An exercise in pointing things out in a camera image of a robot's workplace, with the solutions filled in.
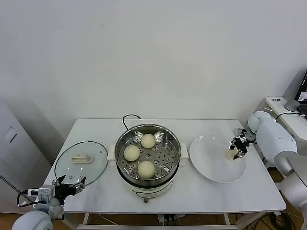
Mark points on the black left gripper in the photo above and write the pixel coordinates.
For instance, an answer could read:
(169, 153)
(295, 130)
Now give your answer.
(62, 191)

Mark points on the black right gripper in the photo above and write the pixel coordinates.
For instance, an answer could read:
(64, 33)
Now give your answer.
(241, 145)

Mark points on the white steamed baozi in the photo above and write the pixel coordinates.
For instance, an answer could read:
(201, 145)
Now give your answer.
(145, 169)
(131, 152)
(148, 141)
(230, 153)

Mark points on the round glass pot lid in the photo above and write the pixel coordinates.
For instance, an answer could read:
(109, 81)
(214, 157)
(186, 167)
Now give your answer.
(81, 159)

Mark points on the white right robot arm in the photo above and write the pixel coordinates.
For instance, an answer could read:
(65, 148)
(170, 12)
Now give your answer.
(275, 139)

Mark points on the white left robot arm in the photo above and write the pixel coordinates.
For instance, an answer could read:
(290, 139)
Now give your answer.
(33, 220)

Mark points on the perforated steel steamer basket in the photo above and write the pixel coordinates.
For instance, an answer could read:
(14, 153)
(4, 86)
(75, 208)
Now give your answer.
(165, 158)

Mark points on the white round plate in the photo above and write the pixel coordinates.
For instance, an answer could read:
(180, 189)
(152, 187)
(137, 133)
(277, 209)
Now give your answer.
(211, 160)

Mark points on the white metal cabinet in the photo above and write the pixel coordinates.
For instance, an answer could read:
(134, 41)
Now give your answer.
(14, 143)

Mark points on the grey computer mouse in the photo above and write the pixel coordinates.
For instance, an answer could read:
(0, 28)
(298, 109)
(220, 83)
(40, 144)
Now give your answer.
(292, 105)

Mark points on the cream electric pot base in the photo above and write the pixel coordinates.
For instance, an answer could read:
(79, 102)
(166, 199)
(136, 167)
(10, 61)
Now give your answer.
(151, 191)

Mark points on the open laptop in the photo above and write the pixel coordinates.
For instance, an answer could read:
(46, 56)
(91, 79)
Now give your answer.
(302, 88)

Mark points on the white power strip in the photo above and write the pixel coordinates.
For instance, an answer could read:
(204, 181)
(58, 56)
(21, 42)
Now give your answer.
(170, 219)

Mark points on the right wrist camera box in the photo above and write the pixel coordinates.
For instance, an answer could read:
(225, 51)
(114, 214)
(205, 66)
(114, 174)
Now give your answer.
(239, 132)

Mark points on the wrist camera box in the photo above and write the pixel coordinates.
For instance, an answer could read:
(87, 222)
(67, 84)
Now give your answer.
(239, 132)
(42, 193)

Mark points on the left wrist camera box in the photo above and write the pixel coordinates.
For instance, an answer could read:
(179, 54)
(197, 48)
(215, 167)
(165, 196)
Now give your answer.
(42, 193)

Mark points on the white table frame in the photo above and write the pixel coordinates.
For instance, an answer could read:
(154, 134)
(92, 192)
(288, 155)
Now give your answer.
(120, 227)

